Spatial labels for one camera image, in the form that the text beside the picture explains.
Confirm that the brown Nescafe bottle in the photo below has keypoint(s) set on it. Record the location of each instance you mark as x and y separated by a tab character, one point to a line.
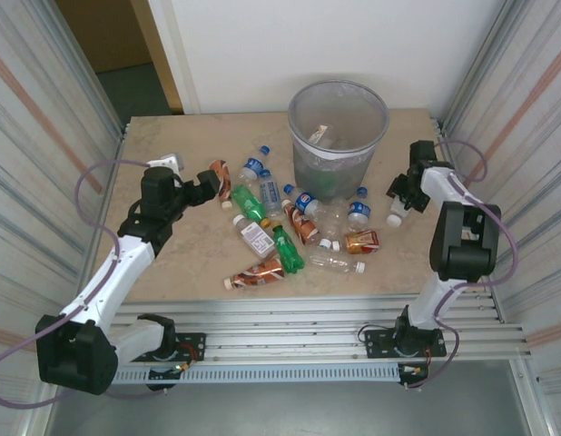
222	177
258	274
301	224

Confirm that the clear bottle white cap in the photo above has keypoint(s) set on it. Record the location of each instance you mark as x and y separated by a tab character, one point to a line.
394	219
330	262

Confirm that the clear Pepsi bottle blue cap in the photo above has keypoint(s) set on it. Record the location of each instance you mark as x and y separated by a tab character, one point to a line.
251	169
358	212
304	200

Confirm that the clear bottle blue text label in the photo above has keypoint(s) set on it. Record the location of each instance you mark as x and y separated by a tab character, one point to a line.
271	193

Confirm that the clear bottle white label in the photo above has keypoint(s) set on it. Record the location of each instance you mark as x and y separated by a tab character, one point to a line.
320	133

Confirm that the green plastic bottle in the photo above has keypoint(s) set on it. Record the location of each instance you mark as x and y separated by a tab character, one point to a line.
287	250
327	182
246	202

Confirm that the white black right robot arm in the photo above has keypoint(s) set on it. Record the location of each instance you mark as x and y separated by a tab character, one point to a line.
466	245

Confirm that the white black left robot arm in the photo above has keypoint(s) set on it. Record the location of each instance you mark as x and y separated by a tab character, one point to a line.
108	277

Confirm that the grey mesh waste bin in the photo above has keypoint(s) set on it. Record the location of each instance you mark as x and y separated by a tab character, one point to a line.
308	175

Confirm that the white purple label bottle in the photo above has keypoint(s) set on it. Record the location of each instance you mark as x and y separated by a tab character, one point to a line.
257	238

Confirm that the brown door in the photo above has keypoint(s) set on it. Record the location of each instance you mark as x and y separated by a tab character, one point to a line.
103	32

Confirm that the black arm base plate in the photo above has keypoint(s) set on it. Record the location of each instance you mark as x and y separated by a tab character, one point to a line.
194	343
376	338

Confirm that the wooden door frame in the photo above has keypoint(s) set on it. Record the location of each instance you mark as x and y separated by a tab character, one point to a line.
155	54

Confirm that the aluminium rail frame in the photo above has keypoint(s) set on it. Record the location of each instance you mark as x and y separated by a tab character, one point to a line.
285	327

